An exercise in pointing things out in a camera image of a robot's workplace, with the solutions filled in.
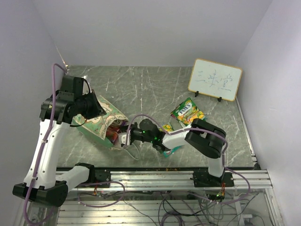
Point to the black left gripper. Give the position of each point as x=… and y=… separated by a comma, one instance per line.
x=98, y=110

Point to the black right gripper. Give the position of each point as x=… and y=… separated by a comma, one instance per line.
x=132, y=128

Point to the green printed paper bag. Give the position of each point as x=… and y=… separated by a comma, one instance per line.
x=95, y=128

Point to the purple berries Fox's packet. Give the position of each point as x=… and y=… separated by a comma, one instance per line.
x=114, y=129

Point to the teal red Fox's packet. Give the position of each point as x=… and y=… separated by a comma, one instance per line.
x=170, y=152

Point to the yellow green Fox's packet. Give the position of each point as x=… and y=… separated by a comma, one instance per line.
x=168, y=127
x=186, y=112

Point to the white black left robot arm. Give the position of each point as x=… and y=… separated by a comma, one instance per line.
x=41, y=184

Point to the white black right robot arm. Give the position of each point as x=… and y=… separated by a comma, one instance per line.
x=207, y=138

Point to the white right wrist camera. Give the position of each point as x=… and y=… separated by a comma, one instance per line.
x=122, y=139

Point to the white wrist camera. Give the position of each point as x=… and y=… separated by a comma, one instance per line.
x=122, y=139
x=85, y=78

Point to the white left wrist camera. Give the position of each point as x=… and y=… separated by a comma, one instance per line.
x=85, y=78

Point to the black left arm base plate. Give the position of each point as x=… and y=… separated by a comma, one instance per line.
x=102, y=177

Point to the aluminium mounting rail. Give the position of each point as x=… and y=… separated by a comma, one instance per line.
x=182, y=180

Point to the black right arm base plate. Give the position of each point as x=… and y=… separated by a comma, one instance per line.
x=201, y=178

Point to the small whiteboard yellow frame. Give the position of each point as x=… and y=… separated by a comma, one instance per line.
x=215, y=79

